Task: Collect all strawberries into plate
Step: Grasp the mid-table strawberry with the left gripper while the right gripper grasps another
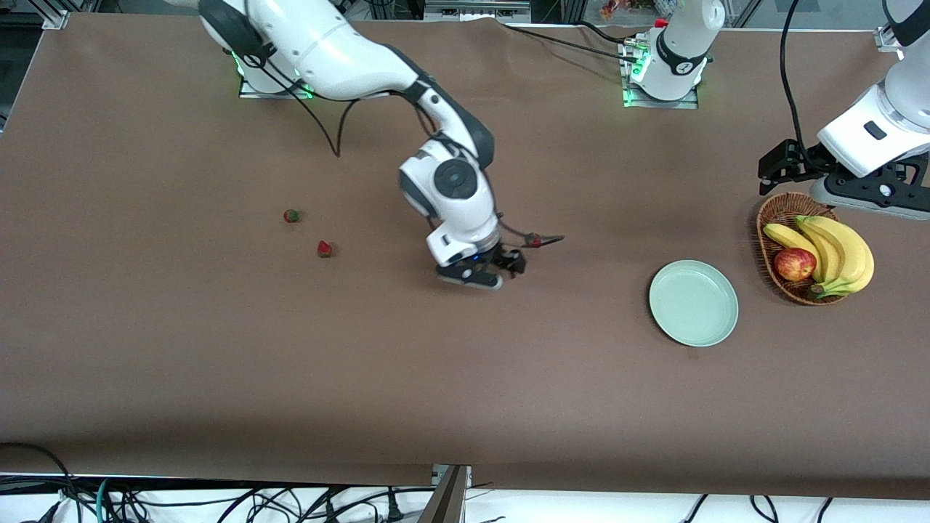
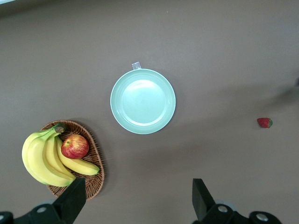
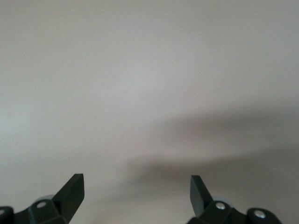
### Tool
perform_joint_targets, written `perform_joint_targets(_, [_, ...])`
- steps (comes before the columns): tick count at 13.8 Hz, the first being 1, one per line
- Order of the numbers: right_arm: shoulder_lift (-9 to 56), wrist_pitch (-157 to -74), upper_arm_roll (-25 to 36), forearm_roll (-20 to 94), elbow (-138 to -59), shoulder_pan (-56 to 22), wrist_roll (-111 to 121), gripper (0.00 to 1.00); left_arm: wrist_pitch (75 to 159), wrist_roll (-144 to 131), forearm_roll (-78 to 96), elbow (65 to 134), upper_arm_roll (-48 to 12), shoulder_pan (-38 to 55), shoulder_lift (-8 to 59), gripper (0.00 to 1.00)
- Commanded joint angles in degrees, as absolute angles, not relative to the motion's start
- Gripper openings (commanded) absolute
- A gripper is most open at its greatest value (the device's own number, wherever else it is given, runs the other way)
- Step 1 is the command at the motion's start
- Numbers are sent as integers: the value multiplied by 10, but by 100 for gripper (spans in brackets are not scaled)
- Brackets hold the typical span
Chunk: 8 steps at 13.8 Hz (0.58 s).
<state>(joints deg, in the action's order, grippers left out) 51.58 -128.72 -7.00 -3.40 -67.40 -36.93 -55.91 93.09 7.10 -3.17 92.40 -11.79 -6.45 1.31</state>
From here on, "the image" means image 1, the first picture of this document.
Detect red apple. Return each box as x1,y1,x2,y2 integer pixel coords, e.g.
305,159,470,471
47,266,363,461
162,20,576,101
774,248,817,283

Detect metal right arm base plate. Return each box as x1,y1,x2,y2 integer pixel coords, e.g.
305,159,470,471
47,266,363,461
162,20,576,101
238,73,315,100

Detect large table cover sheet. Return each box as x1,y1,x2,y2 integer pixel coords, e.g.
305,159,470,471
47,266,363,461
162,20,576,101
0,13,930,502

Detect aluminium frame profile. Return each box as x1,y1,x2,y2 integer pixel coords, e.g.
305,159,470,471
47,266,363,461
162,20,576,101
28,0,71,31

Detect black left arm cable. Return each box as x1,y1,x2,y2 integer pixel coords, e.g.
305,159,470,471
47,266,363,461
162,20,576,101
779,0,822,166

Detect yellow banana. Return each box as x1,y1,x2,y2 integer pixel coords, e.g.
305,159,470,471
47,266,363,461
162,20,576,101
763,222,825,284
794,215,847,285
803,216,876,300

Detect long black table cable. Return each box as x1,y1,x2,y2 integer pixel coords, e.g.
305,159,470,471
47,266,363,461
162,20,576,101
498,22,640,62

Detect metal support post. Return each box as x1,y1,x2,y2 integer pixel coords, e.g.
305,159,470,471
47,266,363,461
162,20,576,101
416,463,473,523

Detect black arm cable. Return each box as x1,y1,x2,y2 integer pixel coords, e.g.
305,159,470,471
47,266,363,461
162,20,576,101
243,44,455,158
779,0,822,166

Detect brown wicker basket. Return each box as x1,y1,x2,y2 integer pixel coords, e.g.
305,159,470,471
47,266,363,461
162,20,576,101
756,192,854,307

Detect thick black looped cable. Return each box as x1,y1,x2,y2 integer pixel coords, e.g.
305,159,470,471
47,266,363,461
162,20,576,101
0,442,82,523

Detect silver metal device box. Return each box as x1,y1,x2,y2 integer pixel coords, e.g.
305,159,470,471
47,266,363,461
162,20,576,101
424,0,533,23

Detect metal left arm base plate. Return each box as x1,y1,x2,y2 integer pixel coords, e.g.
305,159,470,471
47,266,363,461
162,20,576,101
620,38,700,110

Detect pale green round plate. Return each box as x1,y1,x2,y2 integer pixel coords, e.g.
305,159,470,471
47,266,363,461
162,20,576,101
649,259,740,348

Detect short black table cable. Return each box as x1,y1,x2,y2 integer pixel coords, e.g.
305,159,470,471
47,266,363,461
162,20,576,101
578,20,636,46

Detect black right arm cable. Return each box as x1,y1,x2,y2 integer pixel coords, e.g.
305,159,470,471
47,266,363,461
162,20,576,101
243,44,455,158

